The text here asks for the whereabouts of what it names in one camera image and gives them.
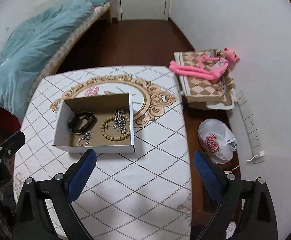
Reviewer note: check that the checkered brown cushion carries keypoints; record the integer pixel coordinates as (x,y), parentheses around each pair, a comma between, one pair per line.
(204,94)

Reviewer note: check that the white cardboard box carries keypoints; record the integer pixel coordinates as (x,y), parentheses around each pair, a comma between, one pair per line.
(112,132)

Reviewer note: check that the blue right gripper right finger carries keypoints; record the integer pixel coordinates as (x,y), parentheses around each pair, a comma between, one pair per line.
(212,176)

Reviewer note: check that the black fitness band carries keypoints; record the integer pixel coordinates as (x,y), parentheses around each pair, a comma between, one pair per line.
(81,122)

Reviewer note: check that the teal duvet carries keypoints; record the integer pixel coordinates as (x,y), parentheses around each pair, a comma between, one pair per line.
(33,43)

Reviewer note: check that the white charger plug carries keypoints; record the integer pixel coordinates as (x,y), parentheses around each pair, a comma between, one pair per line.
(257,156)

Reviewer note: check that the pink panther plush toy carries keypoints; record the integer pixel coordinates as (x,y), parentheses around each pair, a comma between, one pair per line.
(209,68)

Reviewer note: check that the white power strip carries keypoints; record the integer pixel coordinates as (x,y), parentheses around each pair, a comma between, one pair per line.
(250,126)

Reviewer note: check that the bed with checkered mattress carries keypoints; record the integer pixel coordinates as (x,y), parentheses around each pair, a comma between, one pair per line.
(12,16)

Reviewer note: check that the white plastic bag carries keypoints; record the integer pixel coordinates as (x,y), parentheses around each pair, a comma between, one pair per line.
(217,140)

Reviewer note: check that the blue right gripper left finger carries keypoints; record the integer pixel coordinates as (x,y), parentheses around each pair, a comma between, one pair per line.
(79,173)

